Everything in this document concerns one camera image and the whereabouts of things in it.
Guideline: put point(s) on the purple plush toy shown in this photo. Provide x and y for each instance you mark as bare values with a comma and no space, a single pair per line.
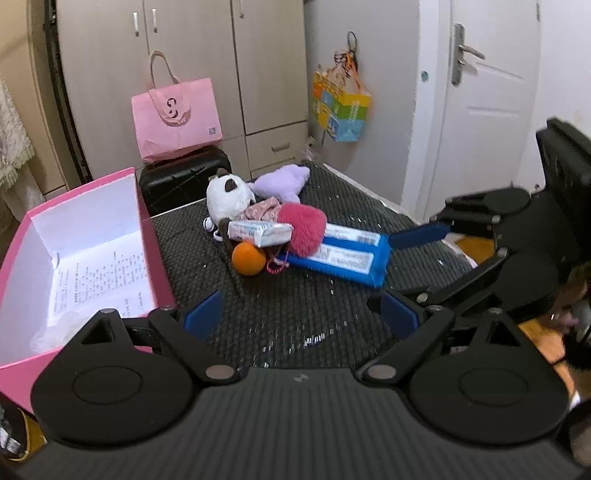
281,182

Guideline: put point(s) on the pink floral cloth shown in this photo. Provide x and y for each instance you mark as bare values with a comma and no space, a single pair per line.
263,210

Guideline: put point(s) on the white door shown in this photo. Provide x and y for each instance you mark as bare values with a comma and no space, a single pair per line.
498,138

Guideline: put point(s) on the white plush toy brown ears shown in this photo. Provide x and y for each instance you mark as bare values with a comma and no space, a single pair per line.
226,198

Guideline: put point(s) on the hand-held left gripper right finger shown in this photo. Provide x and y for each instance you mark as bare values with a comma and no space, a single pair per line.
399,314

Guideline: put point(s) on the orange fruit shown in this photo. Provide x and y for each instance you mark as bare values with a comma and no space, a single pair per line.
247,259

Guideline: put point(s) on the beige wardrobe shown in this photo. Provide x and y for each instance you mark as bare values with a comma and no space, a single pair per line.
268,69

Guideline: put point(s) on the black vertical pole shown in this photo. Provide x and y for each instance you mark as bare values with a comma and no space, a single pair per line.
69,120

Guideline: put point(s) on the cream knitted cloth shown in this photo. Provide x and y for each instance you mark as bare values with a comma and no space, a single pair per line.
14,138

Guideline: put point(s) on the pink tote bag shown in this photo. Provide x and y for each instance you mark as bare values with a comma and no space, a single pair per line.
184,120

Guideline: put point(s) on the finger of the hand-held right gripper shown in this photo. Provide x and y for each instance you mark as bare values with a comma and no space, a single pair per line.
466,281
415,237

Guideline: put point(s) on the colourful gift bag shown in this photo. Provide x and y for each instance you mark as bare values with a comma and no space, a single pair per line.
344,110

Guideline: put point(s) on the pink storage box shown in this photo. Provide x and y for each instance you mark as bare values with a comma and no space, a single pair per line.
157,258

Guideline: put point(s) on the white tissue packet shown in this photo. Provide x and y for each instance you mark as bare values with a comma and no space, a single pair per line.
263,233

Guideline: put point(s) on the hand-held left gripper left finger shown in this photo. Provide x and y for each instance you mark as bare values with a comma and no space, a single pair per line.
203,314

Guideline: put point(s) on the blue rectangular box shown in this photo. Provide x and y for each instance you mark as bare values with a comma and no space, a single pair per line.
369,270

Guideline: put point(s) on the clear plastic bag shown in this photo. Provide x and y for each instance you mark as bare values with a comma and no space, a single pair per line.
55,334

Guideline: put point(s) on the hot pink fluffy plush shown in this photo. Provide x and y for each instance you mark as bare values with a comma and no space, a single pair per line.
302,228

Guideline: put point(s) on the printed paper sheet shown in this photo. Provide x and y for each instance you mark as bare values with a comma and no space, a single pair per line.
106,277

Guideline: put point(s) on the black suitcase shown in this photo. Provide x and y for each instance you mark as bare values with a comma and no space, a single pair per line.
184,175

